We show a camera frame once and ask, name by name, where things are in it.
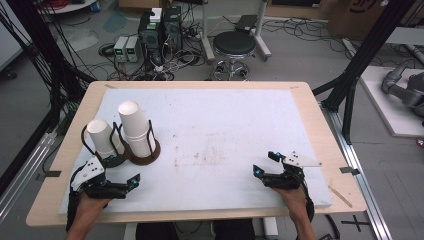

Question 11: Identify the grey power supply unit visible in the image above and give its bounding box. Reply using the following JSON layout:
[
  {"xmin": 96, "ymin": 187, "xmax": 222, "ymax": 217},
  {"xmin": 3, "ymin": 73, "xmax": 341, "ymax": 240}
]
[
  {"xmin": 125, "ymin": 34, "xmax": 143, "ymax": 63},
  {"xmin": 113, "ymin": 35, "xmax": 130, "ymax": 63}
]

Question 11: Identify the aluminium rail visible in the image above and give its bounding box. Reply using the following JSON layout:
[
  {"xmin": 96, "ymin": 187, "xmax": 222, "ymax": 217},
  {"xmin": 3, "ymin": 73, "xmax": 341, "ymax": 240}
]
[
  {"xmin": 0, "ymin": 129, "xmax": 58, "ymax": 224},
  {"xmin": 320, "ymin": 102, "xmax": 395, "ymax": 240}
]

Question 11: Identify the round white table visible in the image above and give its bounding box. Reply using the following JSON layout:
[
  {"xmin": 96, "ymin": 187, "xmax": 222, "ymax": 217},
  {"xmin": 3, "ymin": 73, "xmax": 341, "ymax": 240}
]
[{"xmin": 38, "ymin": 0, "xmax": 98, "ymax": 15}]

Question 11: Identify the black metal frame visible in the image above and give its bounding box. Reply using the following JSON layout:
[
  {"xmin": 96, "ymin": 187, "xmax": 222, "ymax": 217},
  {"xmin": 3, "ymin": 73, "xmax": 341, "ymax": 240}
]
[
  {"xmin": 312, "ymin": 0, "xmax": 418, "ymax": 145},
  {"xmin": 0, "ymin": 0, "xmax": 88, "ymax": 198}
]

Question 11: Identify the flat black device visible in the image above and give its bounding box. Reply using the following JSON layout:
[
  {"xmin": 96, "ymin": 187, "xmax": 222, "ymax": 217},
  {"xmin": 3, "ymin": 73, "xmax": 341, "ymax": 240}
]
[{"xmin": 234, "ymin": 14, "xmax": 258, "ymax": 33}]

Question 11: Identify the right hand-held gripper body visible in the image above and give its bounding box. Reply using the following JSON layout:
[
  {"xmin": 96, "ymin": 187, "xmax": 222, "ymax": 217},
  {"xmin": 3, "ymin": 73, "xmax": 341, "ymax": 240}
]
[{"xmin": 261, "ymin": 150, "xmax": 323, "ymax": 192}]

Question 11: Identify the person's right hand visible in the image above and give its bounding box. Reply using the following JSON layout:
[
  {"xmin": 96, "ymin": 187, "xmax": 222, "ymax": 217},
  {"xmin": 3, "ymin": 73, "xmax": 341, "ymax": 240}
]
[{"xmin": 270, "ymin": 186, "xmax": 310, "ymax": 220}]

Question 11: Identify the brown-based wire cup holder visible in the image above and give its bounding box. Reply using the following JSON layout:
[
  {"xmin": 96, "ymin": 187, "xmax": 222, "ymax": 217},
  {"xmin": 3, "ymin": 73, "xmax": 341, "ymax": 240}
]
[{"xmin": 111, "ymin": 119, "xmax": 162, "ymax": 167}]

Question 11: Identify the teal floor mat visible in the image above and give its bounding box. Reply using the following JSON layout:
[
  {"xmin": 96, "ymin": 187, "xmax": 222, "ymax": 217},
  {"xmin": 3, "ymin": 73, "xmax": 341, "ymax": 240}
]
[{"xmin": 102, "ymin": 11, "xmax": 130, "ymax": 34}]

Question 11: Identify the white base board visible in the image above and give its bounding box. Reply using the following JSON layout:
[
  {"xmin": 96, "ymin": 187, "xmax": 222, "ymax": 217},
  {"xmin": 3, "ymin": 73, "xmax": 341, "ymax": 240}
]
[{"xmin": 359, "ymin": 64, "xmax": 424, "ymax": 139}]

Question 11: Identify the white cup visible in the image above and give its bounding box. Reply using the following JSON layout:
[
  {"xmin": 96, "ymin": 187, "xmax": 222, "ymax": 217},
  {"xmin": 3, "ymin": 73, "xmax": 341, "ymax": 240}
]
[{"xmin": 80, "ymin": 121, "xmax": 129, "ymax": 169}]

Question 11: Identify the black computer tower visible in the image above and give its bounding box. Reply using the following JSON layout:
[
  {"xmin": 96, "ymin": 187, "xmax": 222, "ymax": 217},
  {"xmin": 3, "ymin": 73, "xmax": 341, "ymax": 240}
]
[
  {"xmin": 137, "ymin": 11, "xmax": 165, "ymax": 65},
  {"xmin": 162, "ymin": 4, "xmax": 184, "ymax": 52}
]

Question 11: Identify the bundle of floor cables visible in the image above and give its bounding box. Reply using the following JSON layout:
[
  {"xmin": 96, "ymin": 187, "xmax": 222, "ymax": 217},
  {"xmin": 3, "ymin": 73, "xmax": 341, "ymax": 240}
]
[
  {"xmin": 96, "ymin": 33, "xmax": 208, "ymax": 82},
  {"xmin": 262, "ymin": 17, "xmax": 355, "ymax": 52}
]

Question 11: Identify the thin wooden stick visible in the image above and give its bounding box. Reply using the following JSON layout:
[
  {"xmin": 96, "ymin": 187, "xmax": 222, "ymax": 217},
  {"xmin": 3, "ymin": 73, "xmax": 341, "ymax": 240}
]
[{"xmin": 327, "ymin": 184, "xmax": 354, "ymax": 209}]

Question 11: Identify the small white box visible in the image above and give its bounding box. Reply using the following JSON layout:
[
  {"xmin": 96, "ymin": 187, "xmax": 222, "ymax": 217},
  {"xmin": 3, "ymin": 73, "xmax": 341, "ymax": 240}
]
[{"xmin": 149, "ymin": 7, "xmax": 164, "ymax": 24}]

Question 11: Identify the white cabinet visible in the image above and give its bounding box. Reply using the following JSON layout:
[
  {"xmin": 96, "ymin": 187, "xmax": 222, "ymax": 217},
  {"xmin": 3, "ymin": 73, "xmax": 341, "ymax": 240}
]
[{"xmin": 0, "ymin": 0, "xmax": 32, "ymax": 72}]

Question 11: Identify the black round stool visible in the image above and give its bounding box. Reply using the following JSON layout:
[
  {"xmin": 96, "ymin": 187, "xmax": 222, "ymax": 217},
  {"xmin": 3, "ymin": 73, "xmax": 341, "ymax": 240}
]
[{"xmin": 211, "ymin": 30, "xmax": 258, "ymax": 81}]

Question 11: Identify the white metal stand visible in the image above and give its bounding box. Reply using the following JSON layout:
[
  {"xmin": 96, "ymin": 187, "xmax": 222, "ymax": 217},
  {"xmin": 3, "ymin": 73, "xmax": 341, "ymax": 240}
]
[{"xmin": 199, "ymin": 0, "xmax": 273, "ymax": 65}]

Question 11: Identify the large cardboard box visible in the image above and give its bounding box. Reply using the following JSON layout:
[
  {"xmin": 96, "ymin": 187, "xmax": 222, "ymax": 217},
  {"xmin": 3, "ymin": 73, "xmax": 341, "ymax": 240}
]
[{"xmin": 327, "ymin": 0, "xmax": 418, "ymax": 42}]

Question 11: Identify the white foam mat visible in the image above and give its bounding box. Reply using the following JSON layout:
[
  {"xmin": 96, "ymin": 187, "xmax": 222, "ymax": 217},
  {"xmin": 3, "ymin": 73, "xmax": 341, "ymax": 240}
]
[{"xmin": 59, "ymin": 88, "xmax": 334, "ymax": 214}]

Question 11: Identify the person's left hand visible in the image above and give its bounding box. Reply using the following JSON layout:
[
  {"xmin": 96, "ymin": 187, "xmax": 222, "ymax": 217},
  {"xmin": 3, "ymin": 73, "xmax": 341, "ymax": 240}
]
[{"xmin": 74, "ymin": 192, "xmax": 113, "ymax": 223}]

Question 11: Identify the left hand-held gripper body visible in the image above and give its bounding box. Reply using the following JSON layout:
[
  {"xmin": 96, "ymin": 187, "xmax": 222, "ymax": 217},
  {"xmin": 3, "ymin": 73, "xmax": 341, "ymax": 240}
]
[{"xmin": 68, "ymin": 155, "xmax": 130, "ymax": 201}]

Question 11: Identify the stack of white cups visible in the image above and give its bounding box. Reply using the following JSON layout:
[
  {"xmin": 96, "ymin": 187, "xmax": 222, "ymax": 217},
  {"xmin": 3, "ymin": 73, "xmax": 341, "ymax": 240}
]
[
  {"xmin": 117, "ymin": 100, "xmax": 156, "ymax": 159},
  {"xmin": 85, "ymin": 118, "xmax": 125, "ymax": 160}
]

